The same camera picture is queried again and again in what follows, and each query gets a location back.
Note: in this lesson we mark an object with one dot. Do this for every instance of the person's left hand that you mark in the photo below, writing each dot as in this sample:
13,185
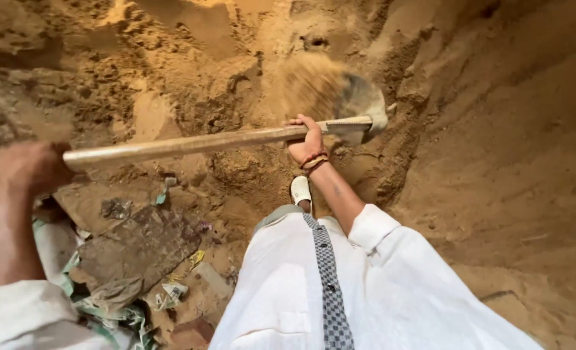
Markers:
23,167

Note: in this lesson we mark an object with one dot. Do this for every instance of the person's right hand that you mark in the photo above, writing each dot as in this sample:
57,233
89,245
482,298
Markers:
309,145

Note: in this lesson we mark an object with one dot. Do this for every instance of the person's right fingers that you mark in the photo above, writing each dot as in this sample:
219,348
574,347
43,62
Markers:
303,121

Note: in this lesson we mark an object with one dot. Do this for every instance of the person's left fingers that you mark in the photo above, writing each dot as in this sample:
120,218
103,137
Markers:
54,167

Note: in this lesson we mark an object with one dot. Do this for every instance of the red thread wrist band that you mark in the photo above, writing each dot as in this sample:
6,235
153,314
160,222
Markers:
312,158

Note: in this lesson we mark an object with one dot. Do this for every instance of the beige wrist bangle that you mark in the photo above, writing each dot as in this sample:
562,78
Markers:
315,164

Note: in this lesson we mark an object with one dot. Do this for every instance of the white perforated shoe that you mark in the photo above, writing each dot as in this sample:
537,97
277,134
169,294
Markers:
300,189

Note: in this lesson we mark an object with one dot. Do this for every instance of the grey crumpled plastic scrap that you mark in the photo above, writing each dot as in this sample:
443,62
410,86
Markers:
116,208

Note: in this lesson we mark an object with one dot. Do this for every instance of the white and green woven sack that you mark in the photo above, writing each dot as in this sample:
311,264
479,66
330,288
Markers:
57,253

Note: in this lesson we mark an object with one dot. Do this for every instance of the grey-green trousers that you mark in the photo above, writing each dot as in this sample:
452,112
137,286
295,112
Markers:
275,216

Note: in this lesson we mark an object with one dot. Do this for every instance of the teal plastic scrap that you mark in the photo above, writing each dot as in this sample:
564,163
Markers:
161,197

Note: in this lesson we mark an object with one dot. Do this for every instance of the dirty flat stone slab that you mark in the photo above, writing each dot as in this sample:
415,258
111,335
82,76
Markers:
139,248

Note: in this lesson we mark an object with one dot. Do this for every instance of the yellow wrapper scrap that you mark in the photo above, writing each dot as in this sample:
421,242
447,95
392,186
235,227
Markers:
197,257

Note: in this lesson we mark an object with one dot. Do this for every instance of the printed paper scrap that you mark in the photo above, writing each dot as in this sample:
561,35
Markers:
172,294

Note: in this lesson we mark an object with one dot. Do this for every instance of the beige flat stone piece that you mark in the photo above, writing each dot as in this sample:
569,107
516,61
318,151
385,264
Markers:
213,279

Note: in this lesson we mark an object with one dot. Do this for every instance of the heap of brown sand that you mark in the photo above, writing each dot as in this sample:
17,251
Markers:
487,146

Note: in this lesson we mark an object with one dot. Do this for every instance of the white shirt with checked placket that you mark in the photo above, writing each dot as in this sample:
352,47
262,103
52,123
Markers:
390,296

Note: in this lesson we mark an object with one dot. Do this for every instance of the red brick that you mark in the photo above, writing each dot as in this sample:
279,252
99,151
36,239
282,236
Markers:
193,334

